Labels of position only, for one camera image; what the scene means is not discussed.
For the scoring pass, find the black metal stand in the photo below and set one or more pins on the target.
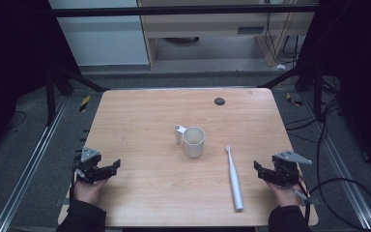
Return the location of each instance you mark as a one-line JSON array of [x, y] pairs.
[[317, 93], [50, 96]]

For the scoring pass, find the white electric toothbrush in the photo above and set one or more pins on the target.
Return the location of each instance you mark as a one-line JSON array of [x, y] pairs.
[[234, 180]]

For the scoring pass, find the white cabinet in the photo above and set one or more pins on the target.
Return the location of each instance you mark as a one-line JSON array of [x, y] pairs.
[[104, 38]]

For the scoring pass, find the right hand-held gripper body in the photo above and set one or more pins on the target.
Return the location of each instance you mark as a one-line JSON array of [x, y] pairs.
[[285, 167]]

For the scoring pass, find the aluminium floor rail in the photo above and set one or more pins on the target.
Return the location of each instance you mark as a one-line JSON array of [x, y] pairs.
[[29, 170], [344, 174]]

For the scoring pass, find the black horizontal frame bar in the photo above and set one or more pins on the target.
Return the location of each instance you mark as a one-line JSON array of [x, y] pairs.
[[174, 11]]

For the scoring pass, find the light wooden desk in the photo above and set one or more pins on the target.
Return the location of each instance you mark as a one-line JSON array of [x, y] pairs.
[[206, 25]]

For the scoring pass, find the dark curtain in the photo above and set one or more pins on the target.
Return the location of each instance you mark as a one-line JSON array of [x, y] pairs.
[[360, 80], [9, 64]]

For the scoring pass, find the small white floor object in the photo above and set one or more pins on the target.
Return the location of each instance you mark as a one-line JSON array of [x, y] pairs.
[[280, 67]]

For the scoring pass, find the person's left hand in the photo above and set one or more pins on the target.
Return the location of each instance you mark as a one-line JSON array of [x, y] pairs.
[[88, 191]]

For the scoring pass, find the person's right hand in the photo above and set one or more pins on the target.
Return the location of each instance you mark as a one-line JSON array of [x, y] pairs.
[[283, 195]]

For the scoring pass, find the yellow black hazard tape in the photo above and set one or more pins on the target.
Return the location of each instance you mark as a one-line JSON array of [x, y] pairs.
[[84, 103], [293, 100]]

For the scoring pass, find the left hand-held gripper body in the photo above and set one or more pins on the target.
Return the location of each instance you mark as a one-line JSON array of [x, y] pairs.
[[89, 155]]

